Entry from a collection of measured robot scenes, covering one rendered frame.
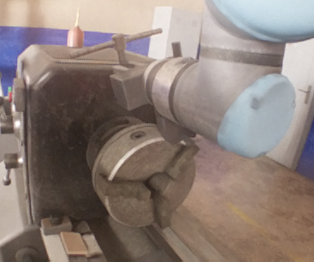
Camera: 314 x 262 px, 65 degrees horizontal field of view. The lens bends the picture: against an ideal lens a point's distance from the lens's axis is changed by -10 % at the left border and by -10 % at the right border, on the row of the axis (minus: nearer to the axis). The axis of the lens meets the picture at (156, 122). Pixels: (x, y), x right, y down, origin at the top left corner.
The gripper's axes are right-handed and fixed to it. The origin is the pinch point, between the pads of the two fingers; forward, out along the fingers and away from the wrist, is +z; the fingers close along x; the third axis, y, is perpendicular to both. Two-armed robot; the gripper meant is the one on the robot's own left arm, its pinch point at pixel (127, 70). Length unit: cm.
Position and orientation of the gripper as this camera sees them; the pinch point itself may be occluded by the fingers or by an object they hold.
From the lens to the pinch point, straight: 53.8
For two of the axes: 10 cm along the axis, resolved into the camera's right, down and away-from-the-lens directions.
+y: -1.7, -8.9, -4.3
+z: -5.1, -3.0, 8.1
